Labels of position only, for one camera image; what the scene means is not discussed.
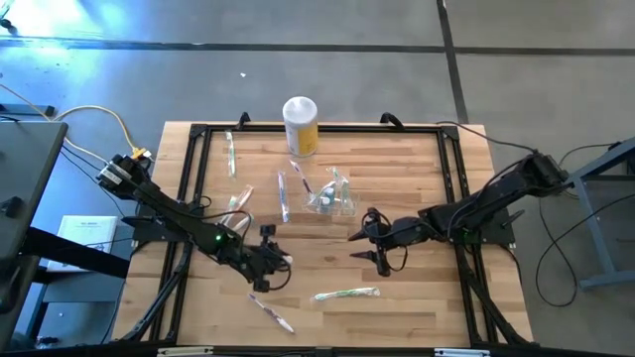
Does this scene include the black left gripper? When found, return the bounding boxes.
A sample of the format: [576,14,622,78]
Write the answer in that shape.
[240,224,293,294]

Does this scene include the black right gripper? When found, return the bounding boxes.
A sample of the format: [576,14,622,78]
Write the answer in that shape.
[348,207,432,278]

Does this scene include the purple white toothbrush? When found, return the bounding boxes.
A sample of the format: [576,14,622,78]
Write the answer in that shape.
[246,292,296,334]

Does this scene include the blue toothbrush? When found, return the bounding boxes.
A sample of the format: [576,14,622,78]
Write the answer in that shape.
[276,171,291,224]

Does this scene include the orange toothbrush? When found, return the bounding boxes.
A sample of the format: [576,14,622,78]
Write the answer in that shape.
[225,184,255,224]

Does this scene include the white yellow wipes canister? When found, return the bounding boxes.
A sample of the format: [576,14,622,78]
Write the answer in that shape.
[282,95,319,159]

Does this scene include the white booklet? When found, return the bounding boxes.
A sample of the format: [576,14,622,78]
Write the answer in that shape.
[47,214,120,273]

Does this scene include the grey desk shelf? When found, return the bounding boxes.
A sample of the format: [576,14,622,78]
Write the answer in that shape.
[22,282,125,348]

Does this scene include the dark grey desk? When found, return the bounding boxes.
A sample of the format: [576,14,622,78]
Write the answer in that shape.
[0,120,131,357]

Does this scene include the black knob on desk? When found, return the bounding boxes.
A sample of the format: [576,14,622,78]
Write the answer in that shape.
[1,196,25,218]

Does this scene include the black floor bar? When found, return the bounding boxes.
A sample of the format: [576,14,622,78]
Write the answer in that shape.
[0,103,57,118]

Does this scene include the black aluminium table frame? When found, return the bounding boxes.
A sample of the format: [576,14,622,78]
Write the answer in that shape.
[116,121,535,357]

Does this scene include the silver metal bracket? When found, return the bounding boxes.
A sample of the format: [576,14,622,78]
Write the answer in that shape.
[434,348,492,357]
[157,346,214,357]

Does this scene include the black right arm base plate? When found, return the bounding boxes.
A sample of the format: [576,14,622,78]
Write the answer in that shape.
[444,205,526,247]

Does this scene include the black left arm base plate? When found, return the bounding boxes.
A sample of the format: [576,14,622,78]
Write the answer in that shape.
[121,215,202,244]

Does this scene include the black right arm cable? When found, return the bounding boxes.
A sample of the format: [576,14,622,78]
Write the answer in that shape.
[435,120,538,154]

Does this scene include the yellow cable with plug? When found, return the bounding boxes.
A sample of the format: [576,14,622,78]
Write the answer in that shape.
[0,82,153,165]

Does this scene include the blue-grey metal table frame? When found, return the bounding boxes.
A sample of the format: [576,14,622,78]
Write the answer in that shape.
[548,136,635,292]

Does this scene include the black floor cable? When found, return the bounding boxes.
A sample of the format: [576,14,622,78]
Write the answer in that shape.
[534,141,635,308]

